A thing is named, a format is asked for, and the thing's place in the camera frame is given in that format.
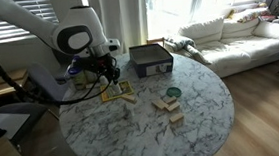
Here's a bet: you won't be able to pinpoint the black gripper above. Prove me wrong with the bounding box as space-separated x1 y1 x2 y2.
86 53 122 88

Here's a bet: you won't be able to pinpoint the light wooden block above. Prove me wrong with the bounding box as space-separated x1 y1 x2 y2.
167 112 186 125
162 94 179 105
123 96 139 105
150 98 170 112
165 100 182 113
120 92 137 103

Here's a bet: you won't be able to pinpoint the blue capped white bottle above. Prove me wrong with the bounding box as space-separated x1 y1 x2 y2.
71 56 83 69

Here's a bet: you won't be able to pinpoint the yellow dog book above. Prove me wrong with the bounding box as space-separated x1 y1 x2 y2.
99 78 136 103

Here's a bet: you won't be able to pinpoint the large blue lid container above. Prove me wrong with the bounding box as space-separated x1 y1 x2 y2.
66 65 88 92

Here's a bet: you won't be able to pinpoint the dark blue cardboard box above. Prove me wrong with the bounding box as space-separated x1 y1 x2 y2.
128 41 176 80

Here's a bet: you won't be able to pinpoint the wooden chair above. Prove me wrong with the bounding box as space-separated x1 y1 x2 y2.
145 36 167 50

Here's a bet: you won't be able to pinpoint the white curtain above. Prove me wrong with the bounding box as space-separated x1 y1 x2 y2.
87 0 152 58

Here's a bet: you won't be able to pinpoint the green round lid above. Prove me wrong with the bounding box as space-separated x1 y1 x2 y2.
165 86 183 99

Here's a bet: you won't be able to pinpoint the grey upholstered chair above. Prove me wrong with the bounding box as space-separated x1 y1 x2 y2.
27 59 70 106

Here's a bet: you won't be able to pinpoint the grey white blanket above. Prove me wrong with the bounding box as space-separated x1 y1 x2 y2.
164 32 199 54

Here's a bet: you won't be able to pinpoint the dark grey chair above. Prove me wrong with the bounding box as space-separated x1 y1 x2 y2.
0 99 52 147

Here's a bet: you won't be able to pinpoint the white sofa cushion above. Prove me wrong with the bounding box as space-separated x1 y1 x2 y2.
220 16 266 40
250 18 279 45
178 16 227 48

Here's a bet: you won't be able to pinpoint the wooden desk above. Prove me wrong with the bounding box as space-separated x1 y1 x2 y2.
0 68 32 100

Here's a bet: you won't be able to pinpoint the white paper sheet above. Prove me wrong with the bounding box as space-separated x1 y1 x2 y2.
0 111 33 141

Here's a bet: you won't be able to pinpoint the window blinds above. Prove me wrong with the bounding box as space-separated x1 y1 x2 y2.
0 0 60 43

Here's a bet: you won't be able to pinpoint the white sofa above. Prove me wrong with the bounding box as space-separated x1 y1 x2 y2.
171 5 279 83

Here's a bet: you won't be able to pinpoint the patterned colourful cushion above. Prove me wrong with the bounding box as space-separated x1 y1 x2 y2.
235 7 269 24

